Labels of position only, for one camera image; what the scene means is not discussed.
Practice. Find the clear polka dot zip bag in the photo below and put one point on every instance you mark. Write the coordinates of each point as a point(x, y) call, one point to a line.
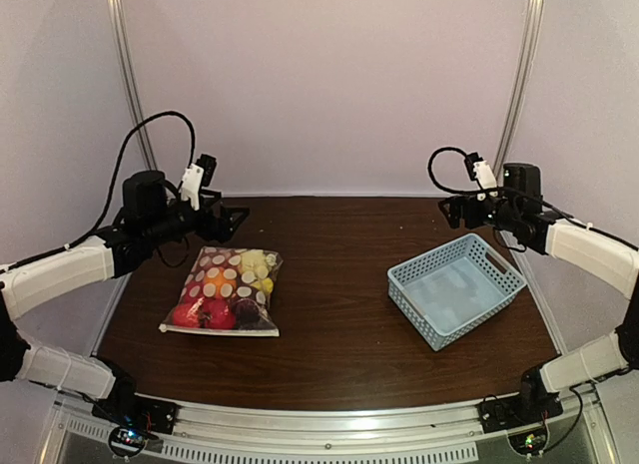
point(244, 266)

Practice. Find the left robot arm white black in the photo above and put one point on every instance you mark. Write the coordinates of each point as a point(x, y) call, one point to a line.
point(153, 213)

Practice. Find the red fake apple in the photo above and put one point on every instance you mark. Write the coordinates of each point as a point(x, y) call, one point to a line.
point(187, 315)
point(217, 315)

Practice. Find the orange fake orange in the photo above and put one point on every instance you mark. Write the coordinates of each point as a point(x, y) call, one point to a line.
point(220, 289)

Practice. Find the aluminium frame post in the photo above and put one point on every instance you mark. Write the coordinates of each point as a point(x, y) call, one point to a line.
point(118, 23)
point(528, 47)

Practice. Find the right aluminium frame post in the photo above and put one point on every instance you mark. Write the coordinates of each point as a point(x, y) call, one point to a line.
point(528, 47)

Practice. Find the purple fake fruit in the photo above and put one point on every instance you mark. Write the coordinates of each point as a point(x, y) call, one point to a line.
point(248, 314)

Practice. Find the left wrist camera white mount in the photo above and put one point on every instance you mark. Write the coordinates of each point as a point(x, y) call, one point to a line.
point(194, 187)

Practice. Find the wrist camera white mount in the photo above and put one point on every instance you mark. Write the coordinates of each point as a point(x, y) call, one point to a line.
point(194, 187)
point(480, 171)

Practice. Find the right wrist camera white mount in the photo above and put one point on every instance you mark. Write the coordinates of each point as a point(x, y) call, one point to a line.
point(480, 171)

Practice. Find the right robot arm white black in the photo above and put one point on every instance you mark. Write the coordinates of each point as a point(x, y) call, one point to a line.
point(517, 207)

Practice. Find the front aluminium rail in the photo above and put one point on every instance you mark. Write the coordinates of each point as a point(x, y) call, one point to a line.
point(450, 433)

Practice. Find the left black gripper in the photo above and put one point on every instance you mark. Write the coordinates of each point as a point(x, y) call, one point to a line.
point(215, 220)

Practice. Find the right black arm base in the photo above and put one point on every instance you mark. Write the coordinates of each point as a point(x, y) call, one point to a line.
point(525, 423)

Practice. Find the light blue plastic basket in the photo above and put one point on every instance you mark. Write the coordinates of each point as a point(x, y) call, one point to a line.
point(450, 290)

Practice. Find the yellow fake lemon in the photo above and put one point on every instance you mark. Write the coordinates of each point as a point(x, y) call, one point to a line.
point(265, 285)

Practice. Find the left aluminium frame post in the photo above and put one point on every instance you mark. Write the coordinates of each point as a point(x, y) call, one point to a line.
point(118, 23)

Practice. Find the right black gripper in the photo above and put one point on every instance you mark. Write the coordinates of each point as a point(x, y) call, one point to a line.
point(465, 212)

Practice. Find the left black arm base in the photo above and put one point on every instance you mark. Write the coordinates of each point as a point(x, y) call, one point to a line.
point(140, 424)

